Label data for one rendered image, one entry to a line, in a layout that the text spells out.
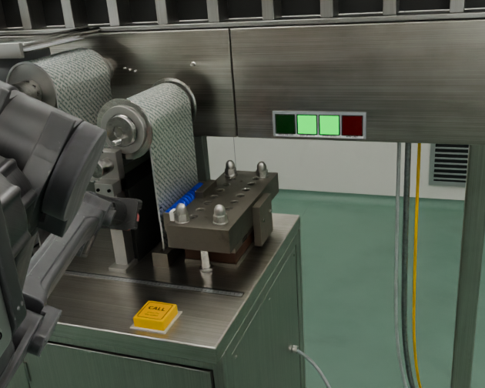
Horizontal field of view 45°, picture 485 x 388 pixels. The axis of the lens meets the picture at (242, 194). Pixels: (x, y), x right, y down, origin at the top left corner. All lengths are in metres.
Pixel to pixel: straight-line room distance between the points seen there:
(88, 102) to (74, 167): 1.17
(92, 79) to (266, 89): 0.46
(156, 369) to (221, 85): 0.77
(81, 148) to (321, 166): 3.73
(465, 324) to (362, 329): 0.92
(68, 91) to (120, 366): 0.67
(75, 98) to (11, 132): 1.12
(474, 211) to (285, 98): 0.63
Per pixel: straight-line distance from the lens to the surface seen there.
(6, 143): 0.43
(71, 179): 0.42
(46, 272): 0.87
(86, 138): 0.43
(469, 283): 1.88
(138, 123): 1.36
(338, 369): 2.56
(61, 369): 1.47
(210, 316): 1.26
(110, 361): 1.37
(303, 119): 1.56
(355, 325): 2.82
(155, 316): 1.24
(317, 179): 4.16
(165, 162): 1.45
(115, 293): 1.40
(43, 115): 0.44
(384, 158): 4.03
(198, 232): 1.36
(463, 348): 2.00
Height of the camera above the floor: 1.58
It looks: 21 degrees down
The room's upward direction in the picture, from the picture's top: 4 degrees counter-clockwise
